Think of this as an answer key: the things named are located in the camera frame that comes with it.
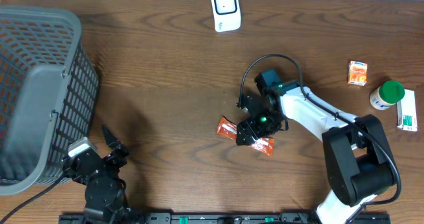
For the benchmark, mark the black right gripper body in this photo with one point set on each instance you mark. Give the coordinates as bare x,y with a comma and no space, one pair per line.
267,122

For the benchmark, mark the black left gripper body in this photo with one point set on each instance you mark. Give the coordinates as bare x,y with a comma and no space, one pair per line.
115,162

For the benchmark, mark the red Top chocolate bar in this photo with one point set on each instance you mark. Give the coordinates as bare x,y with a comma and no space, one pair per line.
229,130

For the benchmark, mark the orange snack packet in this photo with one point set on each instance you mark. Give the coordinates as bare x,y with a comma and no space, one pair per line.
357,73

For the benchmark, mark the small green white can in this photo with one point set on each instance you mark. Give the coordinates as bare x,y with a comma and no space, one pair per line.
387,95

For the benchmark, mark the white Panadol medicine box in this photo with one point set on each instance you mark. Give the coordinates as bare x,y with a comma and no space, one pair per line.
406,109

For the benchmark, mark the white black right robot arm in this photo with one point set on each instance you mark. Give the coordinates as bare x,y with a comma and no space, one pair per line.
358,159

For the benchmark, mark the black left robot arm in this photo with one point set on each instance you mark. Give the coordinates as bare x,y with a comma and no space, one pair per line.
105,193

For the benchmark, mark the white barcode scanner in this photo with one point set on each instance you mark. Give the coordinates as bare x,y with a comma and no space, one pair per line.
226,14

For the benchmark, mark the grey plastic basket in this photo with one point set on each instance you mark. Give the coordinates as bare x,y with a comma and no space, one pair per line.
49,89

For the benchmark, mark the black mounting rail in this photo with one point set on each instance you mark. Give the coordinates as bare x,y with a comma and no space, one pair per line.
287,217

